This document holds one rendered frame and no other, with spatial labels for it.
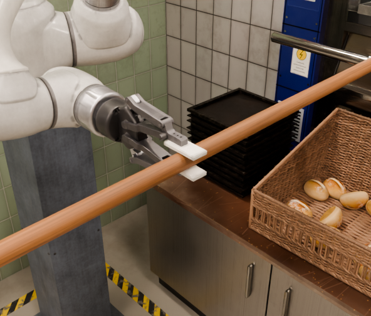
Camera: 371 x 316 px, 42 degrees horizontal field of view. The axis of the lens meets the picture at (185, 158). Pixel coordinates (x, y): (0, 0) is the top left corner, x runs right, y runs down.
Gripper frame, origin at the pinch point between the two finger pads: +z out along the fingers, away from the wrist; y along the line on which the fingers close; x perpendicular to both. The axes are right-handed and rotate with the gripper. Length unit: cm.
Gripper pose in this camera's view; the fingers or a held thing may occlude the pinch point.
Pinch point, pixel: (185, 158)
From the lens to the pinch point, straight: 77.1
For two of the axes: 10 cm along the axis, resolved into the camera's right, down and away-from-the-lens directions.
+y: 0.0, 8.5, 5.2
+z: 6.8, 3.8, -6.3
